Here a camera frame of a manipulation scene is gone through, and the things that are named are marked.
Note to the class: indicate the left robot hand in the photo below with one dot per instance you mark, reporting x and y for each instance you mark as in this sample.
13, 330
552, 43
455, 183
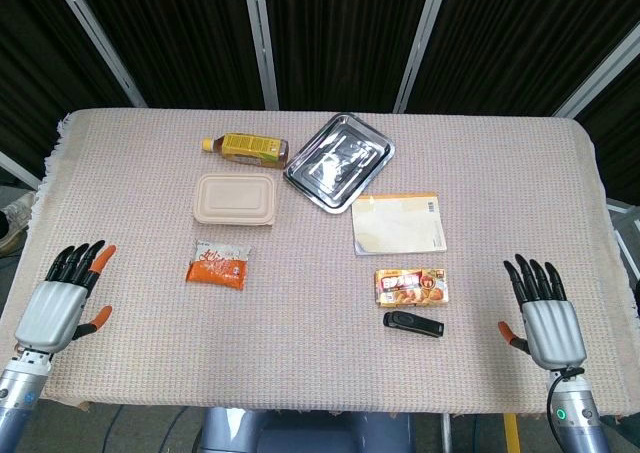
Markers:
52, 303

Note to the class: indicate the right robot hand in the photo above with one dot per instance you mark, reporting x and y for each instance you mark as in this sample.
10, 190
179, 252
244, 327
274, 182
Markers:
550, 323

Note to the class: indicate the black clip device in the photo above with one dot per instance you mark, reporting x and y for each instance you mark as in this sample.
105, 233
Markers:
413, 324

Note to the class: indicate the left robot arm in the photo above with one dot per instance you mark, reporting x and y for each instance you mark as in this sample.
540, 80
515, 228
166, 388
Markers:
20, 388

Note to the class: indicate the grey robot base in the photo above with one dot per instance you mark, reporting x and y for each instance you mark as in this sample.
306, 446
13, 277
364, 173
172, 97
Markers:
307, 430

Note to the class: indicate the white sneaker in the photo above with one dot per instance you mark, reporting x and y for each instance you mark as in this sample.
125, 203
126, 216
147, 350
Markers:
15, 213

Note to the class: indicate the yellow table leg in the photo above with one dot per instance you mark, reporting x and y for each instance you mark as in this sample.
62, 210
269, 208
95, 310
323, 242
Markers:
511, 434

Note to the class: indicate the curry box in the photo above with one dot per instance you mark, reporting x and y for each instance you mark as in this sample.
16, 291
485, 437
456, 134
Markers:
411, 286

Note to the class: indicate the orange snack packet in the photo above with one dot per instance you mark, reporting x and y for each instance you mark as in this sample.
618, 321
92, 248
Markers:
218, 265

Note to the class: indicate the beige lunch box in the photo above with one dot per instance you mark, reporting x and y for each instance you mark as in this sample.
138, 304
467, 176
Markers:
235, 199

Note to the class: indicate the pink woven tablecloth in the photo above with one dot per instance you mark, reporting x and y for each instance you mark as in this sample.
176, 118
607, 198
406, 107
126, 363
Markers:
310, 298

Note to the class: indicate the tea bottle with yellow label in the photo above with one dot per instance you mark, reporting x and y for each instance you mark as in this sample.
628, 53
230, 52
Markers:
247, 149

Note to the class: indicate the stainless steel tray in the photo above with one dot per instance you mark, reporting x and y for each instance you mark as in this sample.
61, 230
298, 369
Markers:
340, 163

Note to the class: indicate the white partition post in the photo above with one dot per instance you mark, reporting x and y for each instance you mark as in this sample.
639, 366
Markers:
600, 83
417, 43
97, 38
262, 40

